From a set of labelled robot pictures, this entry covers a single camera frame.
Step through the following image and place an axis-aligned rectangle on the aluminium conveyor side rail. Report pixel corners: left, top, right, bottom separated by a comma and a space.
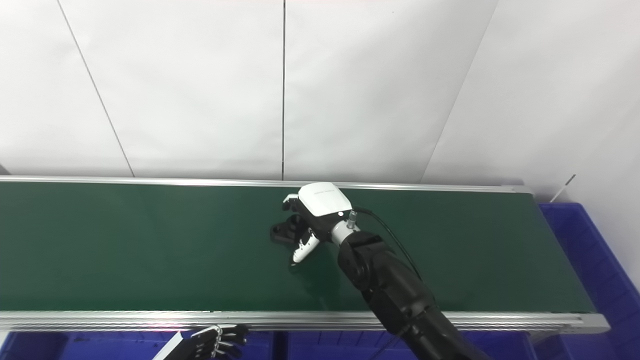
0, 310, 611, 335
0, 175, 533, 193

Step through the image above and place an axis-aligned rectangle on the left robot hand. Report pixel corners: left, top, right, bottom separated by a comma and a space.
152, 324, 249, 360

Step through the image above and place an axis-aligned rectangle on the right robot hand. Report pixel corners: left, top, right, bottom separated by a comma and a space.
282, 182, 353, 266

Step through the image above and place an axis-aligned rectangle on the thin black white rod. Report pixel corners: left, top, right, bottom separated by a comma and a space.
549, 174, 577, 203

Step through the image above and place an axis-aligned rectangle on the black flanged metal part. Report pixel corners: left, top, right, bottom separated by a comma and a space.
270, 214, 308, 246

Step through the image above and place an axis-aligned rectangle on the green conveyor belt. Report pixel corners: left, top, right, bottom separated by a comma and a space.
0, 181, 596, 313

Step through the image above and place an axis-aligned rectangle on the blue plastic bin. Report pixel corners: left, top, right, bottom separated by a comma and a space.
530, 202, 640, 360
0, 330, 288, 360
287, 330, 538, 360

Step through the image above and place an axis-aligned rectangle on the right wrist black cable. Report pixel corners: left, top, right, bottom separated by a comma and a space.
350, 206, 426, 283

